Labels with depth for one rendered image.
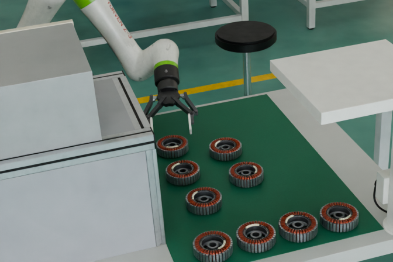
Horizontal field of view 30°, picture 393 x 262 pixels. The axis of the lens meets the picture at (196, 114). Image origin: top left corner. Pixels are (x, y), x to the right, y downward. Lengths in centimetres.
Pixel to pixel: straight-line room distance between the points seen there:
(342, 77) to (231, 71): 294
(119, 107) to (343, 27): 366
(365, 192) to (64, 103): 100
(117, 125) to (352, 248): 74
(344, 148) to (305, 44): 279
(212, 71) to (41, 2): 245
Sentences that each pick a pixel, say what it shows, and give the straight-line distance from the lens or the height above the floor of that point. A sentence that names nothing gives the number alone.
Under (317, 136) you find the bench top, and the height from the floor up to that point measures 75.
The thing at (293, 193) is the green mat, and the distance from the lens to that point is 234.
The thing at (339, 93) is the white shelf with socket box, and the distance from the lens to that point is 193.
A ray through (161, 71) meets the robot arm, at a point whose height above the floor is 95.
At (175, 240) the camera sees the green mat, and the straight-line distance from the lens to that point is 217.
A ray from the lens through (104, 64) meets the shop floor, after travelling 520.
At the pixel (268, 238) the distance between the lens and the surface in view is 209.
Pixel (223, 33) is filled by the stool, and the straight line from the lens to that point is 405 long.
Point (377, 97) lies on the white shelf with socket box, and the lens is 191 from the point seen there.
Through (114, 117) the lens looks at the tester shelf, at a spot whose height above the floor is 111.
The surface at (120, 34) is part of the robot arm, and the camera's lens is 280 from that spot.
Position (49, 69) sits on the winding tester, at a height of 132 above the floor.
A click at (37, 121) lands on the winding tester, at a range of 191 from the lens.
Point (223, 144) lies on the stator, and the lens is 256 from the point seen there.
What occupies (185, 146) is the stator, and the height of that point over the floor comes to 78.
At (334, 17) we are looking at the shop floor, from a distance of 580.
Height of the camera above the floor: 207
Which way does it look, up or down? 28 degrees down
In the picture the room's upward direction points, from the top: 4 degrees counter-clockwise
